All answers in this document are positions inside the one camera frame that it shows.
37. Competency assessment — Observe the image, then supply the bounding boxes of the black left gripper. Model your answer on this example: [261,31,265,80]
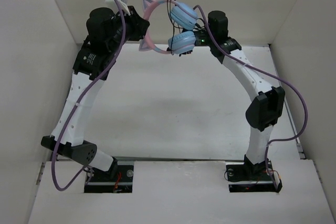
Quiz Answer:
[109,5,150,53]

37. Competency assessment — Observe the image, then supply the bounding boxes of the thin black headphone cable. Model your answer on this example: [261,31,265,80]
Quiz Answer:
[165,0,211,56]

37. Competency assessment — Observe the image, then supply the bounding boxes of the pink blue cat-ear headphones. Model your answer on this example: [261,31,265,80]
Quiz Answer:
[138,0,198,56]

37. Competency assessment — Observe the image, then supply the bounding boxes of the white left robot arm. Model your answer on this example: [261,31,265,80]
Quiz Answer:
[41,6,150,180]

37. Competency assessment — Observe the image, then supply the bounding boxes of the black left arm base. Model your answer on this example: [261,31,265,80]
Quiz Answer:
[84,160,134,194]

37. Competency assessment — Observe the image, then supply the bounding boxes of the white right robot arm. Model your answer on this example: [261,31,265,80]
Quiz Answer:
[169,7,285,179]

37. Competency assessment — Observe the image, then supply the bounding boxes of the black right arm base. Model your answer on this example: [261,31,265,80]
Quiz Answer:
[224,161,283,193]

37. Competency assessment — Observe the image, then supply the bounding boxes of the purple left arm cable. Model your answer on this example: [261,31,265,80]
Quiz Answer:
[51,0,127,192]

